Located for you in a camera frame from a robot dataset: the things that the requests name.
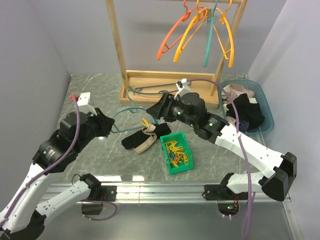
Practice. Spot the aluminium mounting rail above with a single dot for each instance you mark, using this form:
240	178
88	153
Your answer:
175	192

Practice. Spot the yellow clothespins in bin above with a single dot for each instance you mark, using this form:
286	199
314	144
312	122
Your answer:
173	150

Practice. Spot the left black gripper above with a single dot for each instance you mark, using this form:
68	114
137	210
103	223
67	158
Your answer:
105	123

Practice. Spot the black underwear back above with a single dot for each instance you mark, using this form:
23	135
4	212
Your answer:
143	139

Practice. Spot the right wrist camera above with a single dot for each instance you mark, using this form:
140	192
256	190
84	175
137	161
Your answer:
182	88

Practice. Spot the black underwear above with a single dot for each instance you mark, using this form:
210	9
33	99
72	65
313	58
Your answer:
248	112
143	139

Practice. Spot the wooden clothes rack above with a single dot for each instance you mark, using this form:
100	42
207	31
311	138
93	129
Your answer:
226	25

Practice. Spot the white underwear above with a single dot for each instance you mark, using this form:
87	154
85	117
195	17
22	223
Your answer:
252	100

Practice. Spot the beige underwear in basket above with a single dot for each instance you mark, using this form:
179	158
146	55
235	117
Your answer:
234	90

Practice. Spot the green plastic bin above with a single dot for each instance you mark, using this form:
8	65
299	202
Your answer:
182	141

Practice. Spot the navy underwear in basket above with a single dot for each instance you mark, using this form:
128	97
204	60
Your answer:
246	127

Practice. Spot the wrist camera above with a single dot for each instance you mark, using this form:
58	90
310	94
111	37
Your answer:
85	103
182	88

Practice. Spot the black underwear front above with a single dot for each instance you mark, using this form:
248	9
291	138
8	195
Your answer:
248	112

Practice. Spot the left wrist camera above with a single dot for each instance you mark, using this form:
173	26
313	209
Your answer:
85	103

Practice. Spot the teal hanger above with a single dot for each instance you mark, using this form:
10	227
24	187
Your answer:
132	109
209	33
154	90

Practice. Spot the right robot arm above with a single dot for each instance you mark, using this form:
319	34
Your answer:
276	171

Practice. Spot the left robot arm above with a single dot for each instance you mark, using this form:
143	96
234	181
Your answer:
26	216

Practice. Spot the teal laundry basket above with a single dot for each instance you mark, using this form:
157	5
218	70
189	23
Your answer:
230	115

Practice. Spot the yellow hanger left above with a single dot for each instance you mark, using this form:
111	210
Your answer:
195	24

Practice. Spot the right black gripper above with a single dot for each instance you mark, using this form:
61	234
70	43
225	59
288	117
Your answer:
163	108

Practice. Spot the yellow clothespin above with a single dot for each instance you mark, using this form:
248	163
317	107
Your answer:
144	122

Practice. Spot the orange clothes hanger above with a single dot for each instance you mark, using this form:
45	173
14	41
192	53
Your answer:
165	47

